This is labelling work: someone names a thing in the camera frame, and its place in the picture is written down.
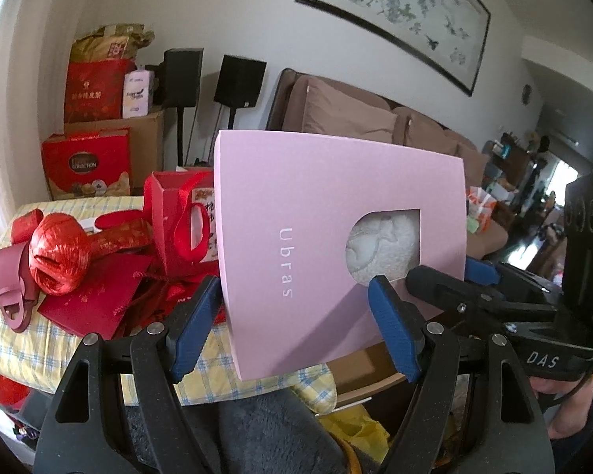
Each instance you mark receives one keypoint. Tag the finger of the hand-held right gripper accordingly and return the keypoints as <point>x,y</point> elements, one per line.
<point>440,289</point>
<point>479,271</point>

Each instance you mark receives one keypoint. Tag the yellow checked tablecloth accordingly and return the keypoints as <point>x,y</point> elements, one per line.
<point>10,355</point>

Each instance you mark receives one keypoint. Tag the red twine ball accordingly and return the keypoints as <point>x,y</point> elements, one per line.
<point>59,256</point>

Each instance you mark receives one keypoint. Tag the red tea gift box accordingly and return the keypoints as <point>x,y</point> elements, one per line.
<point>96,94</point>

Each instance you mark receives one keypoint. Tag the black speaker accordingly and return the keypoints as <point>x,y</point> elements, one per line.
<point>183,76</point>
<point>239,81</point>

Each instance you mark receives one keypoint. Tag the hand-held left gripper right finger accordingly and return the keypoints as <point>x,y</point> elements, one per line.
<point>393,328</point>

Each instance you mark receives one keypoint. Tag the white purple packet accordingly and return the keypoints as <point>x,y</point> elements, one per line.
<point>137,94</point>

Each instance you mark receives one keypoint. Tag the dark red leather belt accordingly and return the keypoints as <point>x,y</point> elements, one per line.
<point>15,286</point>

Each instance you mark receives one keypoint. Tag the grey fleece cloth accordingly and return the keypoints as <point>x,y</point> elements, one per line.
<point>257,434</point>

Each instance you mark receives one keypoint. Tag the cluttered dark shelf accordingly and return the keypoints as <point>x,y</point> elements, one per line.
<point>516,163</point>

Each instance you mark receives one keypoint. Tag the framed ink painting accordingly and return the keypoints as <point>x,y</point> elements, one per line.
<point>400,5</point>

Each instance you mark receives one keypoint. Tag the gold paper bag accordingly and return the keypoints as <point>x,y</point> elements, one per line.
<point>108,42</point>

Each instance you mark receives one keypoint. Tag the beige sofa cushion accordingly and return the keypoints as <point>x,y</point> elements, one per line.
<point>346,113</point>

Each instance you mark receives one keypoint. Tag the large closed cardboard box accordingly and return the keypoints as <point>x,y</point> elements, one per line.
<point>146,148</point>

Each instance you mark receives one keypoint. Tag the red cookie gift box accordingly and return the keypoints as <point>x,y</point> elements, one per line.
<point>86,163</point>

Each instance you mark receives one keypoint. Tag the person's right hand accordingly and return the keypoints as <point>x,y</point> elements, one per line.
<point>573,405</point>

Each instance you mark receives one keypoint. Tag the black speaker stand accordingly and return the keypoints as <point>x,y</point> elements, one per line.
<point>232,118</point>
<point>181,133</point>

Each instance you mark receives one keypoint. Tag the yellow plastic bag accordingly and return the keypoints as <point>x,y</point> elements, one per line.
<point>356,429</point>

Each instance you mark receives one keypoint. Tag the brown sofa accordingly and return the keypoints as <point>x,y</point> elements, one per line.
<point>425,126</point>

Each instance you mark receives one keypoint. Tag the orange white paper bag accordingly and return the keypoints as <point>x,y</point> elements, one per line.
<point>482,210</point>

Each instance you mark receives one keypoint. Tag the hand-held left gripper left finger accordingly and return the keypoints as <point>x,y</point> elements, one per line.
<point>197,328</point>

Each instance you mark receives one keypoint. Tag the pink cardboard box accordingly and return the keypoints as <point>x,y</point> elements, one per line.
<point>286,197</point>

